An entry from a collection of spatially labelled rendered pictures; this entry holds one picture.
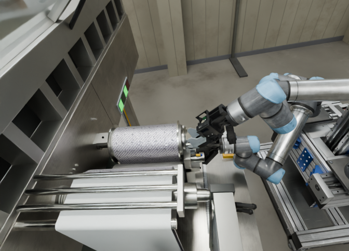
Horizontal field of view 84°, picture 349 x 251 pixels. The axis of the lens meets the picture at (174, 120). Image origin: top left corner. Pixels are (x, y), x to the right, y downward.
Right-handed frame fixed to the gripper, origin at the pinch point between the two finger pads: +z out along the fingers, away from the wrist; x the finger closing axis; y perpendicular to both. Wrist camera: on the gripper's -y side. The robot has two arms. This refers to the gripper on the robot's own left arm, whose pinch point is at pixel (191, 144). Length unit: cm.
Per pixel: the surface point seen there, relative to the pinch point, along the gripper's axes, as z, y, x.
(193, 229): 22.7, -24.6, 20.8
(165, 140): 2.5, 10.7, 2.4
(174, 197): -4.7, 12.7, 25.4
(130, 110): 74, -6, -79
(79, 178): 5.9, 33.0, 23.9
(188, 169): 8.1, -6.4, 4.7
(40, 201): 18.1, 36.3, 26.9
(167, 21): 42, -11, -232
